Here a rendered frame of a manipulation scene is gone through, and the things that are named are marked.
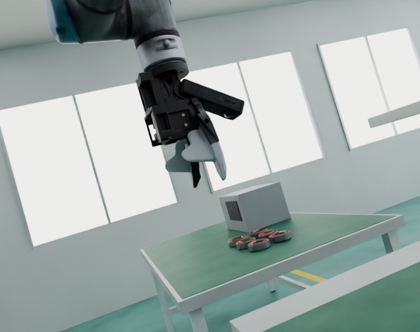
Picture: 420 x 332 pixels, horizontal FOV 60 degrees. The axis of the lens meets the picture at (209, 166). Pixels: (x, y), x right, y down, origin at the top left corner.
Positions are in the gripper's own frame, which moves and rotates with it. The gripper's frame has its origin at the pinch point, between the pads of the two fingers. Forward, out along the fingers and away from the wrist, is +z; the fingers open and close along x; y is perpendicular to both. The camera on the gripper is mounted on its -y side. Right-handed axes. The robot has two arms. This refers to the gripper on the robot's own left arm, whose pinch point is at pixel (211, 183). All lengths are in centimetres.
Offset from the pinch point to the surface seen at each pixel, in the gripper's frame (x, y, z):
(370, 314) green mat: -15, -34, 40
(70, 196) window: -400, 26, -28
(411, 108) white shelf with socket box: -22, -75, -4
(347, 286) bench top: -33, -43, 40
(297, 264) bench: -78, -55, 43
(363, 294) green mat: -25, -42, 40
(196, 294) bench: -82, -12, 40
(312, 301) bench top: -35, -32, 40
